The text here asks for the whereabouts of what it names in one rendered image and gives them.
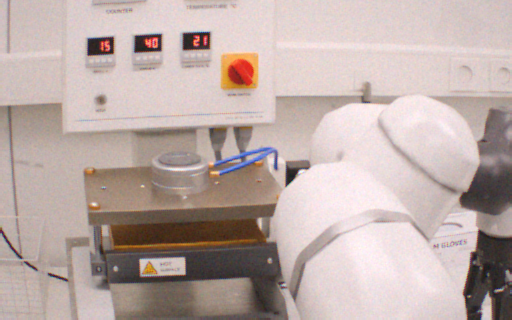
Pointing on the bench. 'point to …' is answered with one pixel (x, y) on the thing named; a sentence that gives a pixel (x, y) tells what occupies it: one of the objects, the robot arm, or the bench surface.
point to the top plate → (183, 190)
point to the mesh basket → (30, 272)
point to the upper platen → (185, 234)
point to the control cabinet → (170, 62)
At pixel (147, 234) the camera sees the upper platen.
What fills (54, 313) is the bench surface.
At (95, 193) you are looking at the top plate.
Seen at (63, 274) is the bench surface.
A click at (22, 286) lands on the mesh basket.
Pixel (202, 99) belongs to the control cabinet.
